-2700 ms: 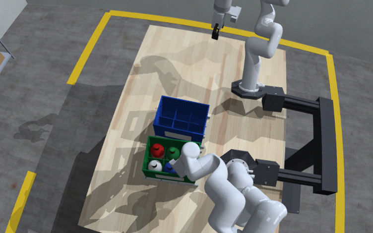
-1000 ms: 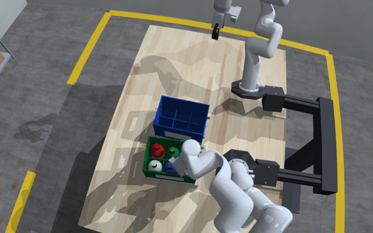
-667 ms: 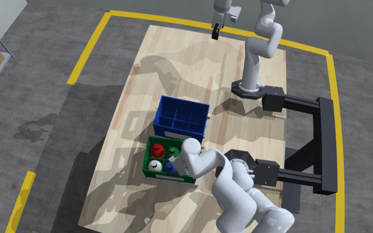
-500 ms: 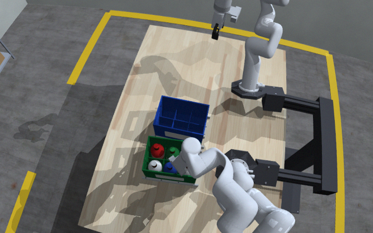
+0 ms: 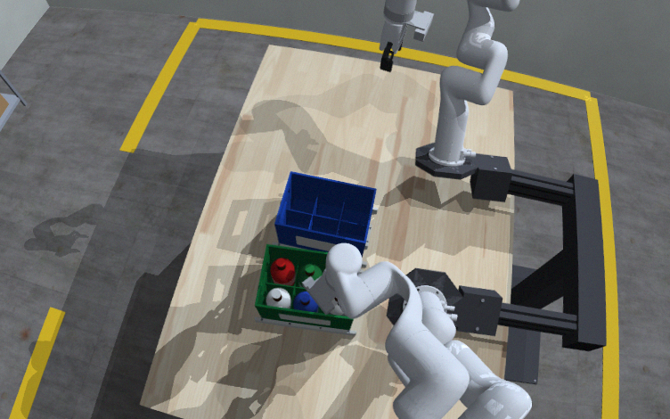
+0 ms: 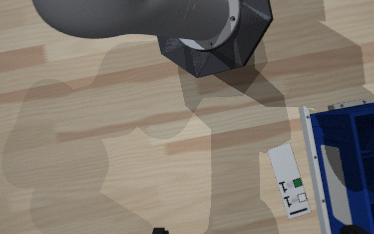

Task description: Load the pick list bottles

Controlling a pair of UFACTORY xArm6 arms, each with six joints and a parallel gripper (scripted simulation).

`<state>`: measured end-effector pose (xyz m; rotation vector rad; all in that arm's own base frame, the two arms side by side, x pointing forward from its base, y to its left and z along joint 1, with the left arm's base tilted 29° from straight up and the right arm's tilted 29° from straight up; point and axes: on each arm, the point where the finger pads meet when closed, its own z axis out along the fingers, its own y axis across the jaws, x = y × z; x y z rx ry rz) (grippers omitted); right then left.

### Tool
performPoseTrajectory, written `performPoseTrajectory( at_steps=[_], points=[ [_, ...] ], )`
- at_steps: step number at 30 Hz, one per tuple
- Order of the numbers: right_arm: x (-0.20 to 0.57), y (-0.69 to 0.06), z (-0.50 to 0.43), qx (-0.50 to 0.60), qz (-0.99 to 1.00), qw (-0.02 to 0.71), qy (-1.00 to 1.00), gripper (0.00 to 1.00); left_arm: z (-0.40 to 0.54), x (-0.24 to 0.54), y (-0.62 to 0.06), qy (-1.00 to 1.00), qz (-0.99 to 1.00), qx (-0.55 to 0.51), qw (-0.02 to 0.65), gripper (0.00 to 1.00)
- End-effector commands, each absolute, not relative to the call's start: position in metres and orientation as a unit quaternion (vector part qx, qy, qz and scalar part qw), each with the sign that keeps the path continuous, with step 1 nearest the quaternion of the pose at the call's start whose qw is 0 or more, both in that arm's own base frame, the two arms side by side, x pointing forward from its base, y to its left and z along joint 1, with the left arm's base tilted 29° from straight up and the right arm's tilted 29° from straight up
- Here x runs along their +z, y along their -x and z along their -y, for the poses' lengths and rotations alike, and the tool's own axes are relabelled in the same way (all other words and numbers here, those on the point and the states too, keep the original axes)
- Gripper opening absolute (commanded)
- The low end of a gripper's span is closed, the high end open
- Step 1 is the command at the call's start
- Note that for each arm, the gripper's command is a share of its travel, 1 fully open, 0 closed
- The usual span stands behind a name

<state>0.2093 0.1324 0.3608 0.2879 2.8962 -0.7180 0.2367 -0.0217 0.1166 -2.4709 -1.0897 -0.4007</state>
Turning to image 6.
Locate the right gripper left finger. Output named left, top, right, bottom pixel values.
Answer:
left=152, top=228, right=169, bottom=234

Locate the white paper pick list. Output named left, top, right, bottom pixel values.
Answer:
left=267, top=143, right=311, bottom=219

